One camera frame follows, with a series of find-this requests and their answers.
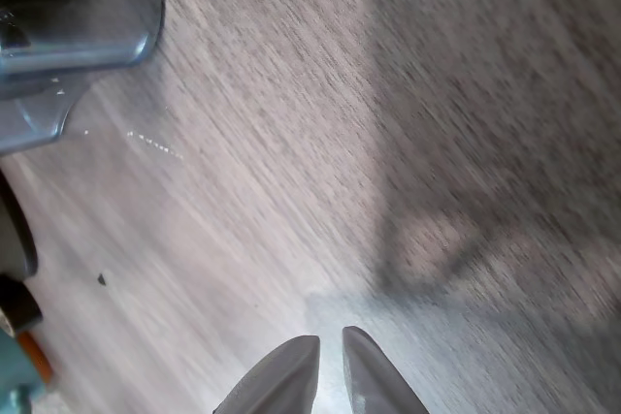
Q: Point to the clear plastic blender jar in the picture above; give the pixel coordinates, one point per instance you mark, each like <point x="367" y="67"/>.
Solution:
<point x="73" y="21"/>

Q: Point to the white-tipped gripper left finger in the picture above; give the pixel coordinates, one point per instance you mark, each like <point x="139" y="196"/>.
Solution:
<point x="286" y="375"/>

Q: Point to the small dark crumb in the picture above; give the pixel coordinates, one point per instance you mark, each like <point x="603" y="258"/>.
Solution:
<point x="102" y="279"/>

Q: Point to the orange rod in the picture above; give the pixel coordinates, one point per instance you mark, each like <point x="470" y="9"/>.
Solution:
<point x="39" y="358"/>

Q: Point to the black cylindrical knob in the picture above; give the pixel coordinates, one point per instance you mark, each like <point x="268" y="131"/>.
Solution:
<point x="19" y="305"/>

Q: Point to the teal plastic object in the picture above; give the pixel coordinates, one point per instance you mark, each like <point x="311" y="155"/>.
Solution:
<point x="14" y="375"/>

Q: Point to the white-tipped gripper right finger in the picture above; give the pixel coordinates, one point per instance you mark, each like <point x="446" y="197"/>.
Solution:
<point x="373" y="380"/>

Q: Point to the black round lid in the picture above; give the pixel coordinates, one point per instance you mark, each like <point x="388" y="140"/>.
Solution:
<point x="17" y="234"/>

